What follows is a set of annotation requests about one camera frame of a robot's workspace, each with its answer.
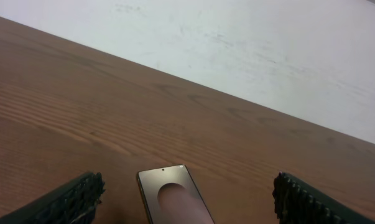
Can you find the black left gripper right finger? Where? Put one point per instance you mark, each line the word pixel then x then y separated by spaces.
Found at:
pixel 296 202

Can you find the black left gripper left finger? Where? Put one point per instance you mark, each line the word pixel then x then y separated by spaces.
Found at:
pixel 72 203

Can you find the silver Galaxy smartphone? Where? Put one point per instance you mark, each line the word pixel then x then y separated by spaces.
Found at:
pixel 170 196

